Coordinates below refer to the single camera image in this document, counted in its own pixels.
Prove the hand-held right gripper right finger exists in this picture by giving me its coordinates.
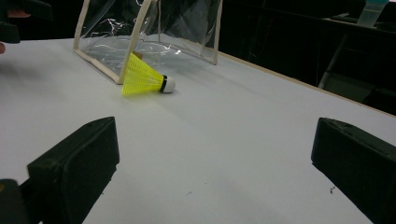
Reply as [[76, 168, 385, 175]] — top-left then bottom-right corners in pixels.
[[310, 117, 396, 224]]

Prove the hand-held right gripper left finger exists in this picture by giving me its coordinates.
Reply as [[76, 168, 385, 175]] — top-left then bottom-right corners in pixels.
[[27, 116, 120, 224]]

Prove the clear bag with beige trim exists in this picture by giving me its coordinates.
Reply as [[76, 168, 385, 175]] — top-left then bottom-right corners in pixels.
[[73, 0, 224, 86]]

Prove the grey metal stand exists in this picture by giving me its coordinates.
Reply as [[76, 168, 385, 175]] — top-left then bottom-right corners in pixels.
[[317, 33, 350, 91]]

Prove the translucent pale blue container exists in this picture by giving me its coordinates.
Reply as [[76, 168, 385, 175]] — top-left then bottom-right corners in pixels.
[[356, 0, 390, 28]]

